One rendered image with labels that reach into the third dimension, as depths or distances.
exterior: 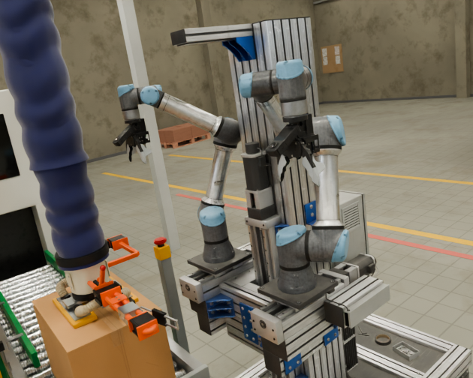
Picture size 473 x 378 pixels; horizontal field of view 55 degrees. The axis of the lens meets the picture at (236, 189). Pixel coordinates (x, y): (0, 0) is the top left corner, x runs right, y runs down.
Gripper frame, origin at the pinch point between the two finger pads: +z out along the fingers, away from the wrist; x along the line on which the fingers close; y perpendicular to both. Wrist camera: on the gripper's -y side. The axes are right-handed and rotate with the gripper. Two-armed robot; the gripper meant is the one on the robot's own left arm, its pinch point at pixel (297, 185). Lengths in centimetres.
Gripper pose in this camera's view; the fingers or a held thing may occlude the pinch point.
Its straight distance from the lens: 134.3
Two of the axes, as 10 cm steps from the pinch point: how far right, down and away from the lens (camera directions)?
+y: 7.6, -2.7, 5.9
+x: -6.4, -1.1, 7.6
